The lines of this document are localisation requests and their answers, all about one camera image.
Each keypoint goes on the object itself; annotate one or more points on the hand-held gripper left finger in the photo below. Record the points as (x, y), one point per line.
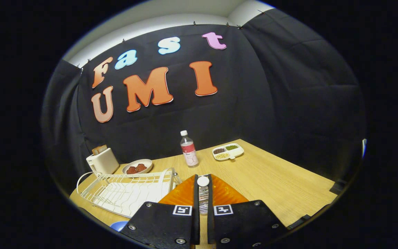
(196, 193)

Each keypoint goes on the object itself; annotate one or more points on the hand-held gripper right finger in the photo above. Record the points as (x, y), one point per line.
(209, 193)

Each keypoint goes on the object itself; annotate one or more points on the blue plate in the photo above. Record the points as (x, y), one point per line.
(119, 226)

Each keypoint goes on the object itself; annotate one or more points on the white divided bean dish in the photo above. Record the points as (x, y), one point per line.
(237, 151)

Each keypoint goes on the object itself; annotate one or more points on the white oval meat plate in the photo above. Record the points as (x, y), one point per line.
(147, 162)

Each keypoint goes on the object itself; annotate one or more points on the clear plastic water bottle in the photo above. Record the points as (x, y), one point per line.
(189, 152)

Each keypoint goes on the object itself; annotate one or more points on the red meat piece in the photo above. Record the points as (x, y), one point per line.
(141, 167)
(131, 170)

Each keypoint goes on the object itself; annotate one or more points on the black table edge clamp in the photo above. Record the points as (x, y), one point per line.
(299, 221)
(337, 187)

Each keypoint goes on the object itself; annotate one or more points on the white toaster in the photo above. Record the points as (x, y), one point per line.
(104, 162)

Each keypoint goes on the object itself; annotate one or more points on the brown bread slice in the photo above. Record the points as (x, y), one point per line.
(103, 148)
(96, 151)

